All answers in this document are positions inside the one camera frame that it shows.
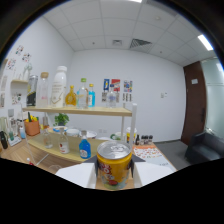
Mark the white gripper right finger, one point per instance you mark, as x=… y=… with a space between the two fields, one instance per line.
x=151 y=173

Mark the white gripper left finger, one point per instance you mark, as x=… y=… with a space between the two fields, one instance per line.
x=78 y=174

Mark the clear bottle orange cap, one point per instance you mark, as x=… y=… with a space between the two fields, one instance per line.
x=48 y=141

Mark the teal cup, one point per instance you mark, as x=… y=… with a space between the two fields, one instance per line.
x=11 y=136

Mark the patterned placemat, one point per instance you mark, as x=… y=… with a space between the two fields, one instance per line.
x=148 y=153

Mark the blue liquid bottle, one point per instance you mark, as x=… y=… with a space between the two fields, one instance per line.
x=85 y=149

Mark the clear bottle red label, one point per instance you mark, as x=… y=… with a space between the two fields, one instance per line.
x=64 y=145

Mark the white bowl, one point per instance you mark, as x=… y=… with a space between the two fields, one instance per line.
x=73 y=132
x=90 y=134

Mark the yellow jar white lid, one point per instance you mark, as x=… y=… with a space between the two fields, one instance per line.
x=129 y=136

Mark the green mug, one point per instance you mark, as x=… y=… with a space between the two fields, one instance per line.
x=117 y=136

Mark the green potted plant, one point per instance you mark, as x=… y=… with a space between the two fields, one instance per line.
x=61 y=119

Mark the two-tier white wood shelf rack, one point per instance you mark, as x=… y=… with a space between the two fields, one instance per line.
x=100 y=111

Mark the blue white jar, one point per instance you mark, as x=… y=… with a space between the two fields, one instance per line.
x=22 y=133

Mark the white tray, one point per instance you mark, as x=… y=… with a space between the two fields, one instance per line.
x=14 y=141

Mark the green toy vegetable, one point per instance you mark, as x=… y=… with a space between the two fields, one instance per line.
x=29 y=117

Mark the light blue bottle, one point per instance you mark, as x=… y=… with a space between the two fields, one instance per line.
x=91 y=98

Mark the black kettle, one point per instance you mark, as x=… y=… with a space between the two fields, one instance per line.
x=3 y=140

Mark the brown door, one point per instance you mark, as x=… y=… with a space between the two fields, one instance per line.
x=195 y=103

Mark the water bottle blue cap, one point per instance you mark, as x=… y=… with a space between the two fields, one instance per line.
x=111 y=98

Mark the large white bottle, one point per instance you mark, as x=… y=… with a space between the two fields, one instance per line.
x=59 y=88

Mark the glass jar cork lid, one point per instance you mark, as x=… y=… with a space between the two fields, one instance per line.
x=42 y=91

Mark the tall black can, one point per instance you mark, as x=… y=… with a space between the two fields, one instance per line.
x=32 y=91

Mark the ceiling air vent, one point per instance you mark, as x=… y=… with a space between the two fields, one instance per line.
x=140 y=43

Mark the small square ceiling vent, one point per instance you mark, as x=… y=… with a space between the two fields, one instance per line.
x=117 y=42

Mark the ceiling light panel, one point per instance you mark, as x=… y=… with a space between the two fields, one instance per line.
x=205 y=42

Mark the multicolour wall poster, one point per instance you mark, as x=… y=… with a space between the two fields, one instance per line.
x=128 y=86

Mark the blue wall poster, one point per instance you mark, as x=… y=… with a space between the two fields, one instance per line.
x=106 y=85

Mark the red wall poster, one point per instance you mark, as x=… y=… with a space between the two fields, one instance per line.
x=115 y=85

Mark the wooden wall shelf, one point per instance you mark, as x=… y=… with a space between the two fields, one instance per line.
x=19 y=81

